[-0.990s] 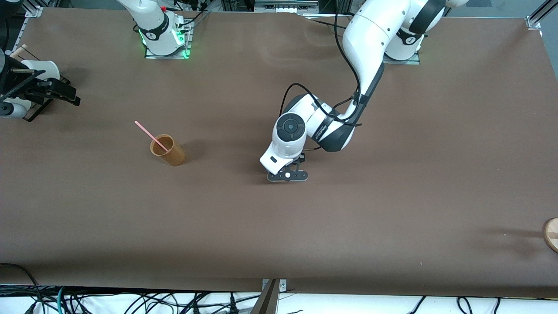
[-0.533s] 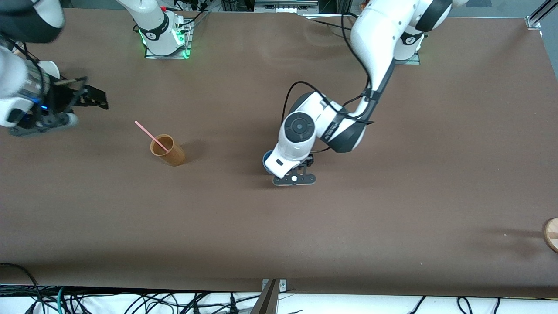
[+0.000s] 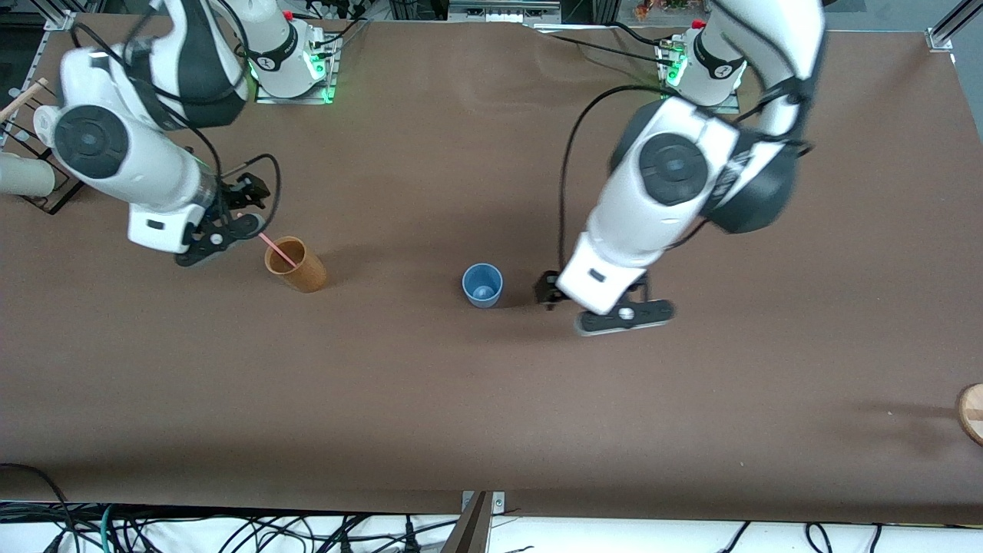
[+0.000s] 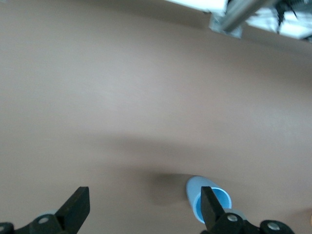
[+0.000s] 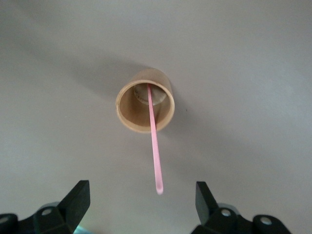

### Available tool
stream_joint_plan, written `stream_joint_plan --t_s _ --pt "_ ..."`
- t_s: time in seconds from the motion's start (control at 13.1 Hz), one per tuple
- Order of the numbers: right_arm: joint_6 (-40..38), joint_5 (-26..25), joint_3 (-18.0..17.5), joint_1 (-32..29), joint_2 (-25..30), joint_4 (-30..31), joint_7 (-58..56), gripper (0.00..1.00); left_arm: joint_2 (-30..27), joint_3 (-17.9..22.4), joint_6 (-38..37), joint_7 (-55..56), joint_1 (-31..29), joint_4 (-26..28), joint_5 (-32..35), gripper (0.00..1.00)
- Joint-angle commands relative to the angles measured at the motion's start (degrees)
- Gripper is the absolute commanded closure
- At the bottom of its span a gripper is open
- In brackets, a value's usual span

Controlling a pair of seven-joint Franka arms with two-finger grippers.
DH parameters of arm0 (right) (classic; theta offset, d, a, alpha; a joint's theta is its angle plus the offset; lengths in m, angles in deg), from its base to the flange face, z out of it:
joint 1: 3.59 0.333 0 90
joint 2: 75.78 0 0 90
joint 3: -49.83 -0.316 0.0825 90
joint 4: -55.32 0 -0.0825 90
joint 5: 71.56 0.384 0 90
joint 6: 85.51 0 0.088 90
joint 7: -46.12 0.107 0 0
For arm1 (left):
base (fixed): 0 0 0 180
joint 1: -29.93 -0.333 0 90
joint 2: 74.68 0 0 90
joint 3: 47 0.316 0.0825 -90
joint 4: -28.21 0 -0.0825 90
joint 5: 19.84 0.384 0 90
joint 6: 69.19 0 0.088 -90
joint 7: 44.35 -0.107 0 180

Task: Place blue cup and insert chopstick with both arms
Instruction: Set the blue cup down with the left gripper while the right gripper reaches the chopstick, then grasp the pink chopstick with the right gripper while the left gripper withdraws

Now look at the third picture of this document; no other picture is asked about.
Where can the silver mounting bracket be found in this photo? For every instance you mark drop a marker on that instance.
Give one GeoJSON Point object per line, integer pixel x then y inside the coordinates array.
{"type": "Point", "coordinates": [499, 503]}

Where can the dark camera mount bar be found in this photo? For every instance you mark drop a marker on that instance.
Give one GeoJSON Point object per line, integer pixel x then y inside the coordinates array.
{"type": "Point", "coordinates": [468, 534]}

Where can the blue cup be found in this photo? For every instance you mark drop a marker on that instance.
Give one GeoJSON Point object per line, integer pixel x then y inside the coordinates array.
{"type": "Point", "coordinates": [482, 286]}

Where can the grey metal equipment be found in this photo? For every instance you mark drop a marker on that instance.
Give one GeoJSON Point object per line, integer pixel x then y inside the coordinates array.
{"type": "Point", "coordinates": [499, 11]}

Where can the round wooden board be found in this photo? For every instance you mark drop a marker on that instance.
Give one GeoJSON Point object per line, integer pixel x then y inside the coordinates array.
{"type": "Point", "coordinates": [972, 415]}

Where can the brown wooden cup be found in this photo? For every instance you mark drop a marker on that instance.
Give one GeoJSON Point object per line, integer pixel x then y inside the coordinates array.
{"type": "Point", "coordinates": [307, 275]}

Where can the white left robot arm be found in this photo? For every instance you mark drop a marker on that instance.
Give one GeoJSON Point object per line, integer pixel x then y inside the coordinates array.
{"type": "Point", "coordinates": [637, 215]}

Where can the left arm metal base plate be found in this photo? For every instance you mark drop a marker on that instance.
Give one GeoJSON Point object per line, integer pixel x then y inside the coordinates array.
{"type": "Point", "coordinates": [729, 107]}

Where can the light wooden stick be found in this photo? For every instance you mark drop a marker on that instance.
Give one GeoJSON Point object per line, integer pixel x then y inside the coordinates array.
{"type": "Point", "coordinates": [27, 96]}

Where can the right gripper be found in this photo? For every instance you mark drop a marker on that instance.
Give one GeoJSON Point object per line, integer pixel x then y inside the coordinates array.
{"type": "Point", "coordinates": [238, 197]}

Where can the aluminium frame profile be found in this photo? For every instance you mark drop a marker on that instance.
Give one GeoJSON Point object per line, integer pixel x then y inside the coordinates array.
{"type": "Point", "coordinates": [61, 17]}
{"type": "Point", "coordinates": [948, 31]}

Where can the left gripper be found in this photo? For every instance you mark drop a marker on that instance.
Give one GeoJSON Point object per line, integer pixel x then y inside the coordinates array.
{"type": "Point", "coordinates": [547, 289]}

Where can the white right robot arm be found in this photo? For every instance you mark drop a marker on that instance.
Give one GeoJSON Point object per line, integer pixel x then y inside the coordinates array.
{"type": "Point", "coordinates": [153, 169]}

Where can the pink chopstick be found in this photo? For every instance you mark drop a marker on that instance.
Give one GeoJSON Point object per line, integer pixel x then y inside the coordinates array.
{"type": "Point", "coordinates": [278, 250]}

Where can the plain beige cup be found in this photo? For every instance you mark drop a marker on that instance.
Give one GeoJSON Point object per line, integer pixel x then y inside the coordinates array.
{"type": "Point", "coordinates": [27, 175]}

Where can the black cup rack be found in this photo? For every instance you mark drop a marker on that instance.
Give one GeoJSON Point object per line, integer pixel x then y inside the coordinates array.
{"type": "Point", "coordinates": [55, 204]}

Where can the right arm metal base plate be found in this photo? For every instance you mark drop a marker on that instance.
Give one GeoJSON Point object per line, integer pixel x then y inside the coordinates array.
{"type": "Point", "coordinates": [330, 73]}

